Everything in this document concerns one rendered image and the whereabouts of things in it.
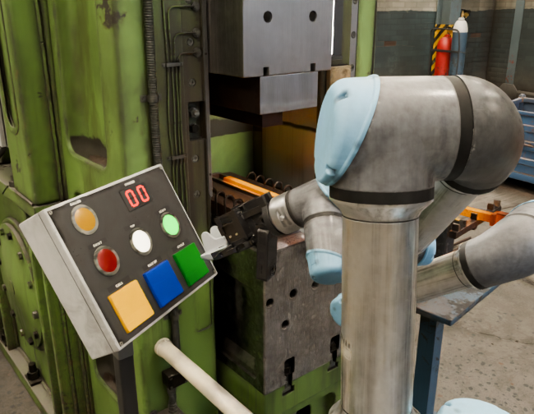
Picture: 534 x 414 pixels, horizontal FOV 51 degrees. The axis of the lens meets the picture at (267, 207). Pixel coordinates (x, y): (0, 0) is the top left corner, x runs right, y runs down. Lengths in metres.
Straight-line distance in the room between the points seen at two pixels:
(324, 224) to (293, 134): 0.96
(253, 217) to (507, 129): 0.58
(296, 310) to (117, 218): 0.70
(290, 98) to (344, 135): 0.94
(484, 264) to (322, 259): 0.32
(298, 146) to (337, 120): 1.31
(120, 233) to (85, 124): 0.69
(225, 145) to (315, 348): 0.75
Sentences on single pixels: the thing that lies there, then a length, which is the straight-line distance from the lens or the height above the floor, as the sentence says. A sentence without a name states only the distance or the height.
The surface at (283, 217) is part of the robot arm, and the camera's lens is 1.03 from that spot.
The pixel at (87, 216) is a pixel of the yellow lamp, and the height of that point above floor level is 1.17.
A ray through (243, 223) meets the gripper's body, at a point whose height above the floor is 1.14.
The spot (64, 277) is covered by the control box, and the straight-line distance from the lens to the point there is 1.07.
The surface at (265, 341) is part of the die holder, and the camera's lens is 1.62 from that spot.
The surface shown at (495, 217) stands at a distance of 1.78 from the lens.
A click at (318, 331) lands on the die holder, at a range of 1.76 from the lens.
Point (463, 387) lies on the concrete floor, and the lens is 2.66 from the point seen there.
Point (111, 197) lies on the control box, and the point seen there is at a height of 1.18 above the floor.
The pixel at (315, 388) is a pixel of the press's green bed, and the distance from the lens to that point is 1.88.
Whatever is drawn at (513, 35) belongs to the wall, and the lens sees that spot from 10.74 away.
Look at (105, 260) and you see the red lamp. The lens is 1.08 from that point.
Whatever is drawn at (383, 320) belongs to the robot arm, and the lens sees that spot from 0.65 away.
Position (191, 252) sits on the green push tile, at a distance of 1.24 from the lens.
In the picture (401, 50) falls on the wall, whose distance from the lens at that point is 9.65.
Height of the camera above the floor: 1.53
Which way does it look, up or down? 20 degrees down
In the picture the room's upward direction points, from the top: straight up
